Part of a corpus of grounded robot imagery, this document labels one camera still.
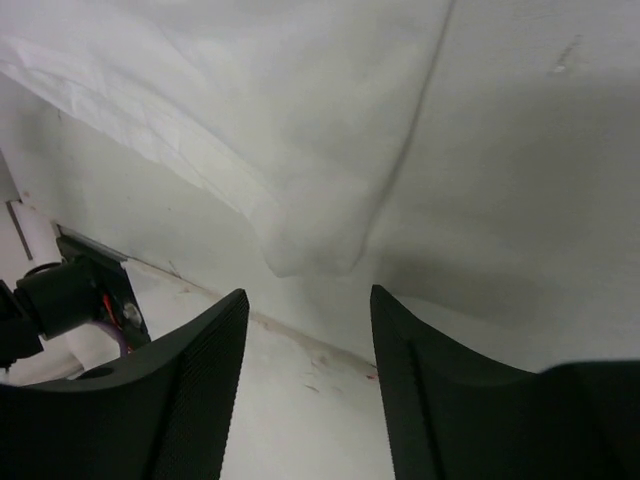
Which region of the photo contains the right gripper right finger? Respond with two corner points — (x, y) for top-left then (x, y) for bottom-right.
(370, 285), (639, 479)

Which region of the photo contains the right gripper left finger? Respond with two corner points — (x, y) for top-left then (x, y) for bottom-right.
(1, 289), (249, 480)

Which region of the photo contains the white tank top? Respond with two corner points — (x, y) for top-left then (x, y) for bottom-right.
(1, 1), (450, 277)

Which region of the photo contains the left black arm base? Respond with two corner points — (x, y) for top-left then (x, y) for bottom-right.
(56, 226), (151, 356)

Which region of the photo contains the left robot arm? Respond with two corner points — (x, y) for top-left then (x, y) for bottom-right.
(1, 201), (120, 385)

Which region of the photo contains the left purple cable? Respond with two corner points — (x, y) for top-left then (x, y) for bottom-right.
(97, 319), (131, 356)

